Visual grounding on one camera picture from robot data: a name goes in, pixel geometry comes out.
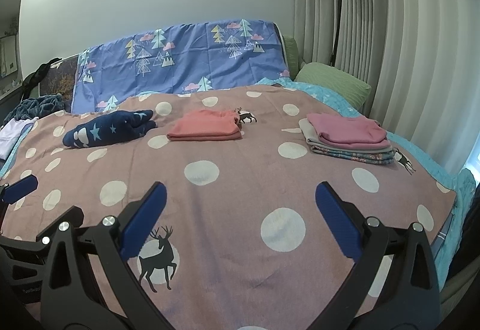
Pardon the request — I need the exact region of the salmon pink knit garment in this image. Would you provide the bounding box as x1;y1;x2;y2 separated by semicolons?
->
167;110;242;141

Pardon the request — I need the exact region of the lavender folded garment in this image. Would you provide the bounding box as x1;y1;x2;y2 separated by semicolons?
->
0;118;38;161

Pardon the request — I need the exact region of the dark teal crumpled blanket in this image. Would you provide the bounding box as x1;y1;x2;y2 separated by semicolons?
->
1;93;72;125

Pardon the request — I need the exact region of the navy star pattern garment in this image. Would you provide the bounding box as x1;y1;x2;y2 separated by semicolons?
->
63;110;156;149

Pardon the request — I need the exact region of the black garment on headboard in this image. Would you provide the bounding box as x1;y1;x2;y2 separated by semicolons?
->
21;58;62;101

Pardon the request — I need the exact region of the dark patterned headboard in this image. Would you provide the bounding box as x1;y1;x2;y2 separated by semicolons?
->
38;54;79;104

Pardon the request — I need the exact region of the floral folded garment in stack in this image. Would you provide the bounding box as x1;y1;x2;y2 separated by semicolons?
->
310;146;395;165

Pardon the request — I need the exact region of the pink folded garment on stack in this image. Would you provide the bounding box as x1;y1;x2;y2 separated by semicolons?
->
307;113;388;148

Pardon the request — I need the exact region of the mauve polka dot blanket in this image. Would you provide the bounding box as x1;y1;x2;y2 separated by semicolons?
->
1;86;456;329

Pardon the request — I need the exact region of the grey folded garment in stack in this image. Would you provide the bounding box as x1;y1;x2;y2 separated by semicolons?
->
298;119;394;155

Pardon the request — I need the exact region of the green pillow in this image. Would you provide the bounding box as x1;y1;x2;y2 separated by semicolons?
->
281;36;371;109

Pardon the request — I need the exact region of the blue tree pattern sheet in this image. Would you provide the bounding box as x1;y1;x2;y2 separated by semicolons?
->
71;19;290;114

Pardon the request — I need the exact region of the grey pleated curtain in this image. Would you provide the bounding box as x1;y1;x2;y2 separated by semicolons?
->
294;0;479;173

